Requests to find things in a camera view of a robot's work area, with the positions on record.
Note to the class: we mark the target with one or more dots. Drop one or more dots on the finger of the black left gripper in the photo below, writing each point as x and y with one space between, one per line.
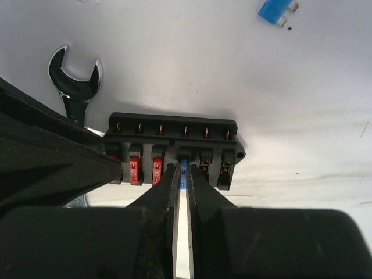
46 160

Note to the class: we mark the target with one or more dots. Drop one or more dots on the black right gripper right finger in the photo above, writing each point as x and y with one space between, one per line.
214 236

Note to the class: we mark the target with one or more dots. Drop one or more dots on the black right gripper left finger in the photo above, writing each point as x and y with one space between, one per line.
157 247

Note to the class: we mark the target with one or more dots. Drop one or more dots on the blue blade fuse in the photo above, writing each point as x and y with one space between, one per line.
183 175
273 11

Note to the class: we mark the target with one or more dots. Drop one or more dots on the black fuse box base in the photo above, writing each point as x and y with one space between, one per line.
211 144

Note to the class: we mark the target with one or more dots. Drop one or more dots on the clear plastic fuse box cover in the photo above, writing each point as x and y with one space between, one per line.
96 2

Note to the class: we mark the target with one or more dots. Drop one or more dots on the silver open-end wrench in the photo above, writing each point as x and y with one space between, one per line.
74 92

